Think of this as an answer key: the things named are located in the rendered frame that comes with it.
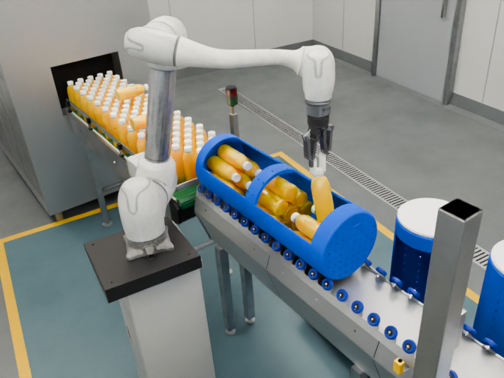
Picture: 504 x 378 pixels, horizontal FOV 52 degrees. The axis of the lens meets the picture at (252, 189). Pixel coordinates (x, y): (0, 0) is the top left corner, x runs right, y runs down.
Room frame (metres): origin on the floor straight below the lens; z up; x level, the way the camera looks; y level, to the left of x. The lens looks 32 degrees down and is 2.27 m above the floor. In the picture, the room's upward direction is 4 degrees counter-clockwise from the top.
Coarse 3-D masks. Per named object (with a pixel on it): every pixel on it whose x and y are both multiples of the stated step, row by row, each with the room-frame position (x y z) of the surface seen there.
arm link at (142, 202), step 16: (128, 192) 1.62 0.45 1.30; (144, 192) 1.62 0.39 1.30; (160, 192) 1.70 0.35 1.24; (128, 208) 1.59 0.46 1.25; (144, 208) 1.59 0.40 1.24; (160, 208) 1.64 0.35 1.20; (128, 224) 1.59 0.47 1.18; (144, 224) 1.58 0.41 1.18; (160, 224) 1.62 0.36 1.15; (144, 240) 1.57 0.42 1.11
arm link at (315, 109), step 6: (306, 102) 1.61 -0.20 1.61; (312, 102) 1.59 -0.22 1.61; (324, 102) 1.59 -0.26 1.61; (330, 102) 1.60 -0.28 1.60; (306, 108) 1.62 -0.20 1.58; (312, 108) 1.59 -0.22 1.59; (318, 108) 1.58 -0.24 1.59; (324, 108) 1.59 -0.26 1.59; (330, 108) 1.60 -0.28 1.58; (312, 114) 1.59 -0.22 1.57; (318, 114) 1.59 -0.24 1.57; (324, 114) 1.59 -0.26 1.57
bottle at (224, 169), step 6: (216, 156) 2.15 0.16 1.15; (210, 162) 2.12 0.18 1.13; (216, 162) 2.09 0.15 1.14; (222, 162) 2.08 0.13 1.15; (210, 168) 2.11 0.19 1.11; (216, 168) 2.07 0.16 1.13; (222, 168) 2.04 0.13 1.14; (228, 168) 2.03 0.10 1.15; (234, 168) 2.03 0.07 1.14; (222, 174) 2.02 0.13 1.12; (228, 174) 2.00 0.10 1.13; (228, 180) 2.01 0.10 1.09
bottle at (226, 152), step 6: (222, 150) 2.13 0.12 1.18; (228, 150) 2.11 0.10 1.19; (234, 150) 2.11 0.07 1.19; (222, 156) 2.12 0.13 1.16; (228, 156) 2.08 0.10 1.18; (234, 156) 2.06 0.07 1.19; (240, 156) 2.05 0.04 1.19; (228, 162) 2.08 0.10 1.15; (234, 162) 2.04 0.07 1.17; (240, 162) 2.02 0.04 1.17; (240, 168) 2.03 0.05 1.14
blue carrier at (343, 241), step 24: (216, 144) 2.12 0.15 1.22; (240, 144) 2.26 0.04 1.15; (264, 168) 2.13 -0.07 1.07; (288, 168) 1.85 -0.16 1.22; (216, 192) 1.98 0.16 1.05; (264, 216) 1.67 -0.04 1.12; (312, 216) 1.80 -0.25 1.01; (336, 216) 1.48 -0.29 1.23; (360, 216) 1.50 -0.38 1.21; (288, 240) 1.55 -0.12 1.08; (312, 240) 1.45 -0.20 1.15; (336, 240) 1.43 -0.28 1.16; (360, 240) 1.50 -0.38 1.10; (312, 264) 1.45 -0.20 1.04; (336, 264) 1.43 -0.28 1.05; (360, 264) 1.50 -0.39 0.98
